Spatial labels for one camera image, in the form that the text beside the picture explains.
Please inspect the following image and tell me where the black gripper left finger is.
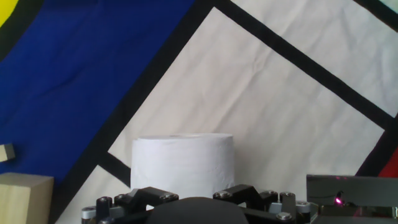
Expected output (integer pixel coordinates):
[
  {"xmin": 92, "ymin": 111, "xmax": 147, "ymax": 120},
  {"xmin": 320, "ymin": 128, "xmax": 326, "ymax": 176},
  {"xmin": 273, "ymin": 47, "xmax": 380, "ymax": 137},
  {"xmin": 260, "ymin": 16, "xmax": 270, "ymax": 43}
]
[{"xmin": 81, "ymin": 186, "xmax": 180, "ymax": 224}]

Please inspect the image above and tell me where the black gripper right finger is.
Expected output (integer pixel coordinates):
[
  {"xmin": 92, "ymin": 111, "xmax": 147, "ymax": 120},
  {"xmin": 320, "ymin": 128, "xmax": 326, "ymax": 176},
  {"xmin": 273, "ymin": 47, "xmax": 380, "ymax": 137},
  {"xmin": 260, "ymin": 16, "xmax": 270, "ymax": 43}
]
[{"xmin": 213, "ymin": 184, "xmax": 312, "ymax": 224}]

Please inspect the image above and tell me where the white toilet paper roll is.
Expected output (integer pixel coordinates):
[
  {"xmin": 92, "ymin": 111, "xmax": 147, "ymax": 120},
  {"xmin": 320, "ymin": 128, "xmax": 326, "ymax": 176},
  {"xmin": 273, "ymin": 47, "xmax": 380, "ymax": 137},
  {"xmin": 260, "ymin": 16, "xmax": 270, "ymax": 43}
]
[{"xmin": 129, "ymin": 133, "xmax": 236, "ymax": 200}]

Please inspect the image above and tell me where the chrome toilet paper holder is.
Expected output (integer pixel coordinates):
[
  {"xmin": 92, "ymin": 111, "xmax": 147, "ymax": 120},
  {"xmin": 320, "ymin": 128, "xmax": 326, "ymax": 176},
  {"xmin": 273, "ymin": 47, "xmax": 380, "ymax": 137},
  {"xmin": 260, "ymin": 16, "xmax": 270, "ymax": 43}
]
[{"xmin": 306, "ymin": 174, "xmax": 398, "ymax": 224}]

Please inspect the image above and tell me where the colour block patterned cloth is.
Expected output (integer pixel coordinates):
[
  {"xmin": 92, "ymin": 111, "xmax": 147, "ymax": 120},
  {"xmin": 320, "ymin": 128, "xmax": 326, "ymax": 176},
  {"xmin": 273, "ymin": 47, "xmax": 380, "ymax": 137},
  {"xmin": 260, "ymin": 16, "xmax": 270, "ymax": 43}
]
[{"xmin": 0, "ymin": 0, "xmax": 398, "ymax": 224}]

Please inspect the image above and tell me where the large wooden cube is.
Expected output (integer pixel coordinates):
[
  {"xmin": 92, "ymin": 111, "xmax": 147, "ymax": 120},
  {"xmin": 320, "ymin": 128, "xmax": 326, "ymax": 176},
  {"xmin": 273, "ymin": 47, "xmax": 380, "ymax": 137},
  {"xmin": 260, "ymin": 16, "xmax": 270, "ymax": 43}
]
[{"xmin": 0, "ymin": 172, "xmax": 55, "ymax": 224}]

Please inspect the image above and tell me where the small wooden cube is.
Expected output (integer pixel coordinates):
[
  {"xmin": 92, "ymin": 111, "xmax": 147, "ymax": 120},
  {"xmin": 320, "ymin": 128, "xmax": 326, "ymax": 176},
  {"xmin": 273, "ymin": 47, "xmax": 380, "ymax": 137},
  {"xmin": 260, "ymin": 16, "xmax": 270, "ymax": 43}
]
[{"xmin": 0, "ymin": 142, "xmax": 16, "ymax": 163}]

